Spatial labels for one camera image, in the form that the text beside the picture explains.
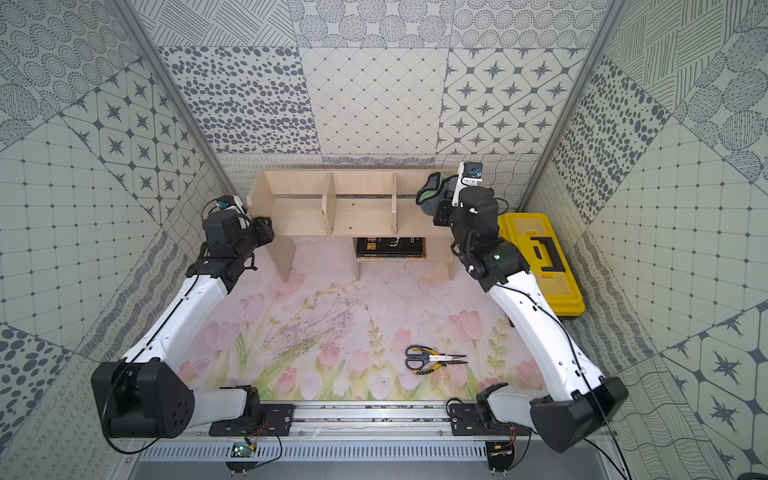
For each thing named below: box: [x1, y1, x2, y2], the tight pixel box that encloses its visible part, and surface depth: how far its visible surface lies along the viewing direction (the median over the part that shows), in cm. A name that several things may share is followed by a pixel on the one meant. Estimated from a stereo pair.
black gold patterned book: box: [356, 237, 427, 260], surface depth 93 cm
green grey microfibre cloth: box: [416, 172, 459, 216], surface depth 69 cm
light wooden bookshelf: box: [247, 170, 456, 282], surface depth 85 cm
